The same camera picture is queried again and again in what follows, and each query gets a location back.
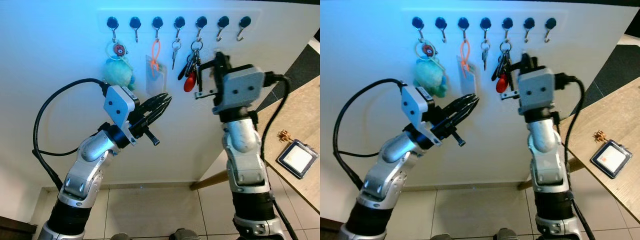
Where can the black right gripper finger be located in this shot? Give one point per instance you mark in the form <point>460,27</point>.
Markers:
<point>218,61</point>
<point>533,63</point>
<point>524,62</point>
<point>227,61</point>

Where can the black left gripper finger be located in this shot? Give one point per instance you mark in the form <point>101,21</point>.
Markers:
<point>156,100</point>
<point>460,102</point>
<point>157,115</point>
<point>461,120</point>

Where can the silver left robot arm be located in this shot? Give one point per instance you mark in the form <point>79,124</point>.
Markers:
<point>385,172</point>
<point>85,170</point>

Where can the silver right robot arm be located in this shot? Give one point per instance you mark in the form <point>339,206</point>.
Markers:
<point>245,165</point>
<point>547,165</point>

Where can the key bunch with red fob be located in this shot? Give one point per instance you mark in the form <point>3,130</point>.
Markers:
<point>190,80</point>
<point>502,82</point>

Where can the dark rug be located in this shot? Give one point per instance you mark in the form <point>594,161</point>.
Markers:
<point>300,70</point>
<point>617,70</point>

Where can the small brass charm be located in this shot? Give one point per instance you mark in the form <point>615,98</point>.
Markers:
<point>599,136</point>
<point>285,136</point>

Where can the light wooden table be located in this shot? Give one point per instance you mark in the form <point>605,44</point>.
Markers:
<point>300,120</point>
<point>615,120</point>

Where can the grey left robot foot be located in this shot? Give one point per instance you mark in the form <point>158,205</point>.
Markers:
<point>120,237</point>
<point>437,237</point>

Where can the grey robot foot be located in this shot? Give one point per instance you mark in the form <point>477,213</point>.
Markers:
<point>506,235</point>
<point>437,237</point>
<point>186,235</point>
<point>120,237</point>

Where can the blue framed card holder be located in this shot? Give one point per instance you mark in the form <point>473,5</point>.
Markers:
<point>611,159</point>
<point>298,159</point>

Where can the grey right robot foot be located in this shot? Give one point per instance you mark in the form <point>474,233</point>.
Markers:
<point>186,235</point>
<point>506,235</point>

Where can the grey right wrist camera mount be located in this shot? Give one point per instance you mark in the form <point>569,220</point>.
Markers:
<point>536,90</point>
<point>242,87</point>

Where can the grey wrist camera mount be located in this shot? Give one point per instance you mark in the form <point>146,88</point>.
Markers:
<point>242,87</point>
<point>416,105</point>
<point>119,102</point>
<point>536,90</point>

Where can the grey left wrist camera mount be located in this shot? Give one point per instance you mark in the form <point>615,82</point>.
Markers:
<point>119,102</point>
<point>416,105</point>

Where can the black knob wall hook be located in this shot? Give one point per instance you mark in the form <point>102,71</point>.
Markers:
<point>507,22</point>
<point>223,21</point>
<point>550,22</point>
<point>179,22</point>
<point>113,22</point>
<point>417,22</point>
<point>157,22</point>
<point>463,22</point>
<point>529,22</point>
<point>245,21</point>
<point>485,22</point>
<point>440,22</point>
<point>135,22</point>
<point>201,22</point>

